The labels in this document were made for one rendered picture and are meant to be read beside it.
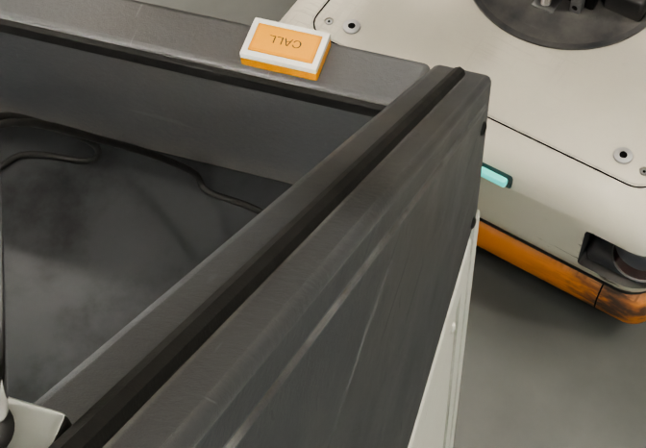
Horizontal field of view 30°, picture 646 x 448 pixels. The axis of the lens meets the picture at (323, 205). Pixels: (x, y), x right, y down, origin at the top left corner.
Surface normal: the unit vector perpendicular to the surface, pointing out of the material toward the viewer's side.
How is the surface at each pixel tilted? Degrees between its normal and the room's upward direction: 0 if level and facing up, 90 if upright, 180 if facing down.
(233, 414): 90
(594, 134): 0
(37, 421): 0
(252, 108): 90
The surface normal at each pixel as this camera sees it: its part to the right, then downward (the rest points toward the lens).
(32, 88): -0.30, 0.82
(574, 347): -0.05, -0.52
